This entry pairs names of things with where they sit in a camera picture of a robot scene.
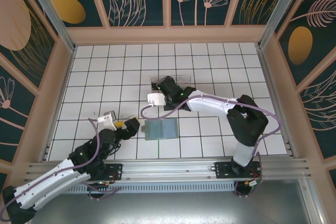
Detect green leather card holder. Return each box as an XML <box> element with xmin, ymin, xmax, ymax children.
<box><xmin>141</xmin><ymin>119</ymin><xmax>180</xmax><ymax>141</ymax></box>

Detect clear acrylic card tray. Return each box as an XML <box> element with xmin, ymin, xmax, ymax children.
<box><xmin>150</xmin><ymin>76</ymin><xmax>193</xmax><ymax>96</ymax></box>

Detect brushed metal panel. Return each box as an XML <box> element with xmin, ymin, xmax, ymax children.
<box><xmin>15</xmin><ymin>179</ymin><xmax>326</xmax><ymax>224</ymax></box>

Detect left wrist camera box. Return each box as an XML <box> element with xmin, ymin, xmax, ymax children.
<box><xmin>96</xmin><ymin>110</ymin><xmax>118</xmax><ymax>132</ymax></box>

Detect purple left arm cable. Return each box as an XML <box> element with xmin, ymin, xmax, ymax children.
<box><xmin>0</xmin><ymin>118</ymin><xmax>123</xmax><ymax>221</ymax></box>

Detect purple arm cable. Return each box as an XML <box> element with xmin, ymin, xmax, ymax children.
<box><xmin>0</xmin><ymin>118</ymin><xmax>123</xmax><ymax>221</ymax></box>
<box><xmin>141</xmin><ymin>93</ymin><xmax>284</xmax><ymax>198</ymax></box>

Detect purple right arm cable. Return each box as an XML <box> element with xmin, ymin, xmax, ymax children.
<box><xmin>141</xmin><ymin>93</ymin><xmax>284</xmax><ymax>198</ymax></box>

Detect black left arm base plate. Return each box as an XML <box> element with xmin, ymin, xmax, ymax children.
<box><xmin>75</xmin><ymin>163</ymin><xmax>124</xmax><ymax>182</ymax></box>

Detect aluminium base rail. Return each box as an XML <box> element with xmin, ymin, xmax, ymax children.
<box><xmin>25</xmin><ymin>157</ymin><xmax>312</xmax><ymax>184</ymax></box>

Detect black cable grommet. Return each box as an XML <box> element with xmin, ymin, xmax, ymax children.
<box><xmin>88</xmin><ymin>183</ymin><xmax>116</xmax><ymax>200</ymax></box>
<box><xmin>234</xmin><ymin>182</ymin><xmax>260</xmax><ymax>198</ymax></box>

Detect grey slotted cable duct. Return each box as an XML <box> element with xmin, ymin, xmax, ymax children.
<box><xmin>64</xmin><ymin>183</ymin><xmax>236</xmax><ymax>195</ymax></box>

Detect aluminium side rail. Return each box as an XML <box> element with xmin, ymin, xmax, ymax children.
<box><xmin>256</xmin><ymin>47</ymin><xmax>296</xmax><ymax>158</ymax></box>
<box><xmin>39</xmin><ymin>47</ymin><xmax>77</xmax><ymax>162</ymax></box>

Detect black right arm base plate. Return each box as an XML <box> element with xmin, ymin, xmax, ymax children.
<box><xmin>214</xmin><ymin>161</ymin><xmax>263</xmax><ymax>180</ymax></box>

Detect aluminium frame post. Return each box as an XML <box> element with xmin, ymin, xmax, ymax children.
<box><xmin>257</xmin><ymin>0</ymin><xmax>309</xmax><ymax>49</ymax></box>
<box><xmin>20</xmin><ymin>0</ymin><xmax>77</xmax><ymax>53</ymax></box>

